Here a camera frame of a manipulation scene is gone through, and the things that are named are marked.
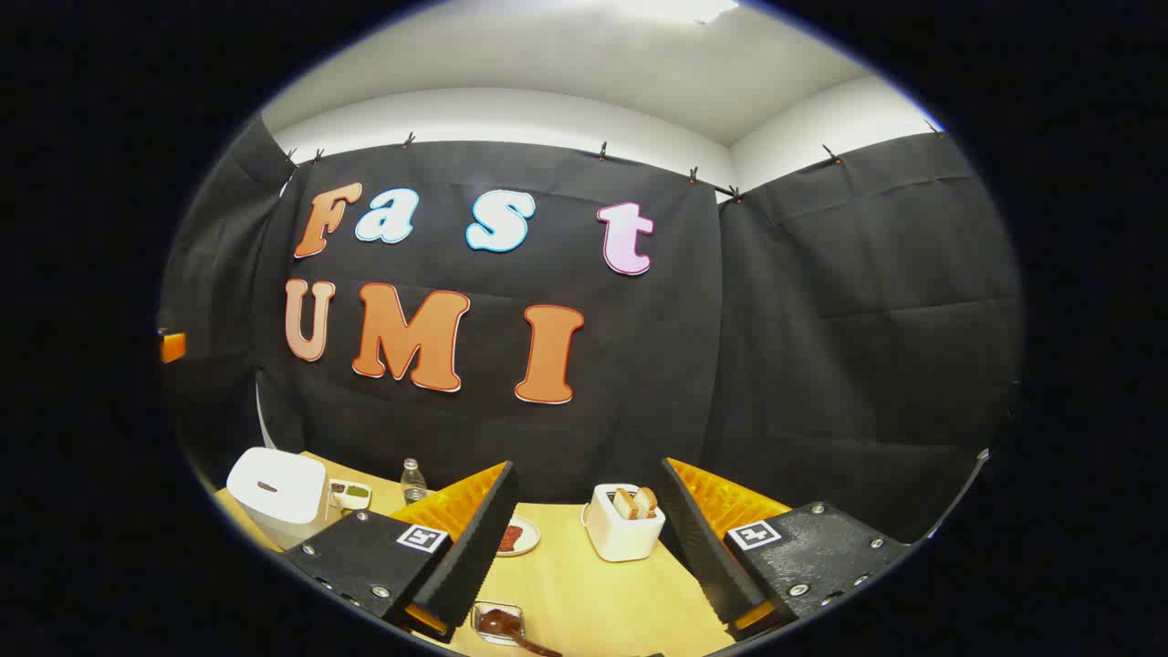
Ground white round plate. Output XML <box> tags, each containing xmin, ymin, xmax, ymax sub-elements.
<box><xmin>495</xmin><ymin>516</ymin><xmax>541</xmax><ymax>558</ymax></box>

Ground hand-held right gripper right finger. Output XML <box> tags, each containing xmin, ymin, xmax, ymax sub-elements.
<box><xmin>655</xmin><ymin>456</ymin><xmax>913</xmax><ymax>642</ymax></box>

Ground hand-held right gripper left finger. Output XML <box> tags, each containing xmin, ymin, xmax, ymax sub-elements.
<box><xmin>281</xmin><ymin>461</ymin><xmax>521</xmax><ymax>644</ymax></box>

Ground dark wooden spoon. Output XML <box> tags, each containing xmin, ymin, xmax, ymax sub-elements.
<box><xmin>478</xmin><ymin>608</ymin><xmax>563</xmax><ymax>657</ymax></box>

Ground black backdrop cloth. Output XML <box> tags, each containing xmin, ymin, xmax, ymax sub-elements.
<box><xmin>160</xmin><ymin>114</ymin><xmax>1023</xmax><ymax>548</ymax></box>

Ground white toaster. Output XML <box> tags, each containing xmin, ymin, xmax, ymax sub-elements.
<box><xmin>582</xmin><ymin>484</ymin><xmax>667</xmax><ymax>563</ymax></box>

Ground white rice cooker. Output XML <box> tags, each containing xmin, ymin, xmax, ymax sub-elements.
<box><xmin>226</xmin><ymin>447</ymin><xmax>334</xmax><ymax>550</ymax></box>

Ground small white sectioned dish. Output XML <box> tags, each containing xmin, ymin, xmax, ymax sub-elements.
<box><xmin>328</xmin><ymin>478</ymin><xmax>373</xmax><ymax>514</ymax></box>

